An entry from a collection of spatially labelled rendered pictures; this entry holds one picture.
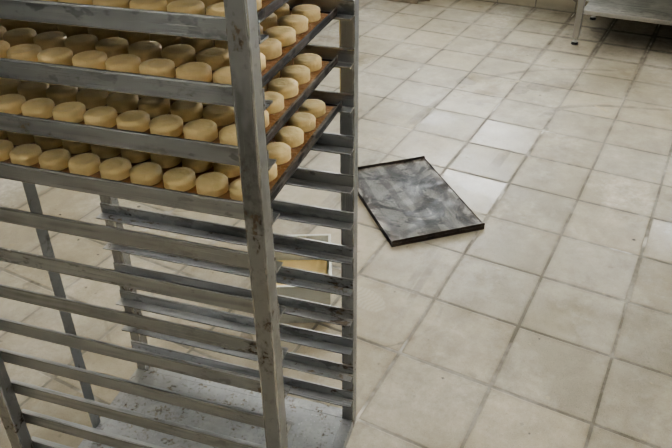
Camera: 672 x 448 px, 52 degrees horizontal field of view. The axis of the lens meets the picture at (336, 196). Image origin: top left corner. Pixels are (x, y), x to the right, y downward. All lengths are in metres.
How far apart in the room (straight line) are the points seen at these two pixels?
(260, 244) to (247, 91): 0.23
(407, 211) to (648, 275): 0.95
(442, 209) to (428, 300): 0.58
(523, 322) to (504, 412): 0.41
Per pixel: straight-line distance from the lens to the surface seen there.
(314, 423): 1.90
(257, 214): 0.97
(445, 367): 2.26
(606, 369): 2.37
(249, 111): 0.89
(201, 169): 1.14
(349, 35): 1.31
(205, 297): 1.16
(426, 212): 2.92
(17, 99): 1.23
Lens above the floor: 1.60
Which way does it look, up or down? 32 degrees down
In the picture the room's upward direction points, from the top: 1 degrees counter-clockwise
